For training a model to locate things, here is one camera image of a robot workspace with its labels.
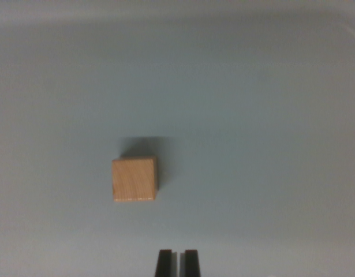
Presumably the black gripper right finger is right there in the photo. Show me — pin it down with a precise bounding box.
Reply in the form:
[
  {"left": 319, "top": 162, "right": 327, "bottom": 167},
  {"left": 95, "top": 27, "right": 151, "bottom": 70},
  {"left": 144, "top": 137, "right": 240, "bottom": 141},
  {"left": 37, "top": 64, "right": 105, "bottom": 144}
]
[{"left": 180, "top": 249, "right": 202, "bottom": 277}]

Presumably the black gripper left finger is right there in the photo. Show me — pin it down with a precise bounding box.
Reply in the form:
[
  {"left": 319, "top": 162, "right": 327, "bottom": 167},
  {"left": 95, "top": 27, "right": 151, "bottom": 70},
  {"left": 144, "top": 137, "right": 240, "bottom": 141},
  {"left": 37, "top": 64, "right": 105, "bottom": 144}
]
[{"left": 155, "top": 249, "right": 178, "bottom": 277}]

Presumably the white plastic tray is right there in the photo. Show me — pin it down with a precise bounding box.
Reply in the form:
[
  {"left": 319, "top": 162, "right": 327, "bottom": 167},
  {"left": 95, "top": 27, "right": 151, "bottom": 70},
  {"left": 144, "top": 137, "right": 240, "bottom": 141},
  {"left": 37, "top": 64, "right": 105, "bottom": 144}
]
[{"left": 0, "top": 0, "right": 355, "bottom": 277}]

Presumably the wooden cube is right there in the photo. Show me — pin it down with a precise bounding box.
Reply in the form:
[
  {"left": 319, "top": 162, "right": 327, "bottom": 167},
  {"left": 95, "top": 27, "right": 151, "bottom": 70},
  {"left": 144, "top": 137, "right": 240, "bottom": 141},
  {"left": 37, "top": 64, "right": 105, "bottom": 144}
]
[{"left": 111, "top": 155, "right": 160, "bottom": 203}]

